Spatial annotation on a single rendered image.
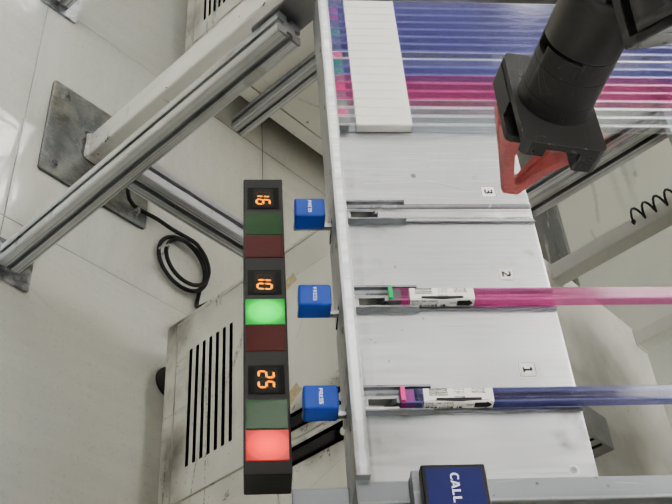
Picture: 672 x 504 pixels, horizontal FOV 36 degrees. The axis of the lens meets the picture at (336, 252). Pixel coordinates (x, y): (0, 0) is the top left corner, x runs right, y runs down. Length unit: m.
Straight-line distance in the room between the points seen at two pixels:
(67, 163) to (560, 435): 1.24
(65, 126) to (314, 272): 0.66
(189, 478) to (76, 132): 0.74
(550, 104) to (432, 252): 0.27
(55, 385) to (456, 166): 0.82
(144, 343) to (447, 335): 0.97
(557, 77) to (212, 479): 0.93
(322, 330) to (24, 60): 0.88
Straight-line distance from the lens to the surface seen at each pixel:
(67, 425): 1.64
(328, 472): 1.34
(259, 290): 0.96
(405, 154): 1.08
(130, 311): 1.84
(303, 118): 2.43
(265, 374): 0.90
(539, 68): 0.76
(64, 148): 1.94
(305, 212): 0.99
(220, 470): 1.51
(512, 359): 0.93
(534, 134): 0.76
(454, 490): 0.79
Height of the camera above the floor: 1.19
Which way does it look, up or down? 29 degrees down
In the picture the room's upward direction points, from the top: 57 degrees clockwise
